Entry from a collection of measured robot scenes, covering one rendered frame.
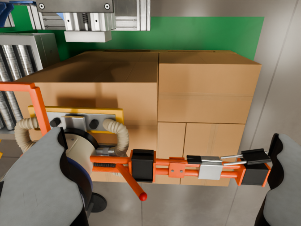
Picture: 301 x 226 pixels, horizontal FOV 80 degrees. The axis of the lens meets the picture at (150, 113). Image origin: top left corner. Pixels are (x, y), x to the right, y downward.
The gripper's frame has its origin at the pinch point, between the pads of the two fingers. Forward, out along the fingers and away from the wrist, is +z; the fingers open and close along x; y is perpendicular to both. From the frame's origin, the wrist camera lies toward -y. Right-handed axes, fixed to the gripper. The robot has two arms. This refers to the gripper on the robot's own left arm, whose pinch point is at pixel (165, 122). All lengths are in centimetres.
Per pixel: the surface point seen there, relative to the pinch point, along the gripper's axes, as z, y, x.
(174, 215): 152, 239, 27
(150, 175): 32, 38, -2
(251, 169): 32, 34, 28
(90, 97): 58, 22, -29
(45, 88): 58, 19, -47
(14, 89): 33, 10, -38
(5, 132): 95, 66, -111
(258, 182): 32, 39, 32
